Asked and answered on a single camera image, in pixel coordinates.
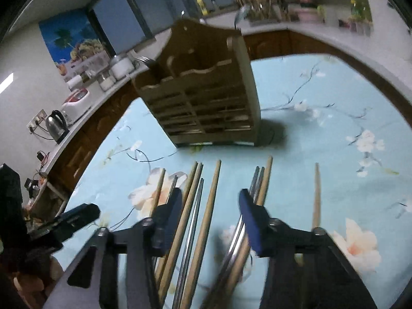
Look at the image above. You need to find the dark wooden chopstick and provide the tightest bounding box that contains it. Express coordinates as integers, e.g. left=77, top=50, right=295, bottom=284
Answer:
left=312, top=162, right=321, bottom=236

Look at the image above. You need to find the wooden chopstick pair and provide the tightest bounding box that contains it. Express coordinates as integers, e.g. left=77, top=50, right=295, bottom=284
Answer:
left=155, top=161, right=198, bottom=288
left=158, top=162, right=203, bottom=308

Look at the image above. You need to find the metal spoon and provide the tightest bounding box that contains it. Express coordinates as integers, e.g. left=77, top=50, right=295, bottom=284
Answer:
left=233, top=4, right=252, bottom=29

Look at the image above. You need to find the person's left hand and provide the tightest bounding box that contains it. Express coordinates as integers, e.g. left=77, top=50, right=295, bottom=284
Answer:
left=13, top=257, right=64, bottom=308

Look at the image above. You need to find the floral blue tablecloth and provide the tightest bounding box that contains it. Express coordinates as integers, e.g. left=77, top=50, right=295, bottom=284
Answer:
left=68, top=55, right=411, bottom=308

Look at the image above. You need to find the steel electric kettle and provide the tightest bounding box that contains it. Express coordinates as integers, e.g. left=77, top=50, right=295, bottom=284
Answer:
left=45, top=109, right=69, bottom=144

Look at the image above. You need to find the white red rice cooker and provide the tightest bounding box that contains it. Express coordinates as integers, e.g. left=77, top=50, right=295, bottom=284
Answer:
left=61, top=88, right=92, bottom=126

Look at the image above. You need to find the glass jar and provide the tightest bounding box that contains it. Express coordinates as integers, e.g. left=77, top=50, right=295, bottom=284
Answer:
left=98, top=71, right=116, bottom=92

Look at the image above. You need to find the white round cooker pot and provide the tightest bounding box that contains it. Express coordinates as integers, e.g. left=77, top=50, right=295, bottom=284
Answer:
left=110, top=54, right=135, bottom=80

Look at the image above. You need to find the wooden utensil holder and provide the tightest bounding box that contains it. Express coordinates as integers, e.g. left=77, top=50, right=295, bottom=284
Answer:
left=133, top=20, right=261, bottom=147

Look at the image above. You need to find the tropical fruit poster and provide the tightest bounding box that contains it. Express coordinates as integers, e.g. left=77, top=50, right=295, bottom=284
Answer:
left=38, top=9, right=110, bottom=82

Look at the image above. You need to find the pink basin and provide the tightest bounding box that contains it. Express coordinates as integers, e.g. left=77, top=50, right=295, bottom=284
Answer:
left=295, top=8, right=323, bottom=23

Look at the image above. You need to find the dish drying rack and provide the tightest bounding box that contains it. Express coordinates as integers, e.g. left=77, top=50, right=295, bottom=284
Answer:
left=236, top=0, right=281, bottom=24

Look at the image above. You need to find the green oil bottle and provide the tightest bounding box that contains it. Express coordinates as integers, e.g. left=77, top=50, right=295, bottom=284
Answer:
left=350, top=0, right=365, bottom=22

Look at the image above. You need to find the yellow dish soap bottle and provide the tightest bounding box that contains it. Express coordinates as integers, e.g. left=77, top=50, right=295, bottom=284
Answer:
left=196, top=0, right=208, bottom=15

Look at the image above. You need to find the wall power socket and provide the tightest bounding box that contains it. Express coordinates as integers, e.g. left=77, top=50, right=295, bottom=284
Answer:
left=27, top=109, right=47, bottom=133

